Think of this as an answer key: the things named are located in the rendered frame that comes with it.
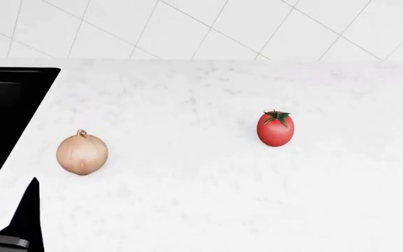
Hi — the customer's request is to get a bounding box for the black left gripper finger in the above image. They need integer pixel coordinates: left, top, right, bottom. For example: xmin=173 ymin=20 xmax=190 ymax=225
xmin=4 ymin=176 xmax=45 ymax=252

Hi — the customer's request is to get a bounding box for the yellow onion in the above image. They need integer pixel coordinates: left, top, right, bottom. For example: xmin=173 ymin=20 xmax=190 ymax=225
xmin=55 ymin=128 xmax=109 ymax=176

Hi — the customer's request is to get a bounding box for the red tomato with green stem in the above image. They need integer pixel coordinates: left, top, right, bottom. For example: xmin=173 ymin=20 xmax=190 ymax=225
xmin=256 ymin=108 xmax=295 ymax=148

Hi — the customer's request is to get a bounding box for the black sink basin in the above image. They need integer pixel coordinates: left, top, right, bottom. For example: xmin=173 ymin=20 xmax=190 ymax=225
xmin=0 ymin=67 xmax=62 ymax=208

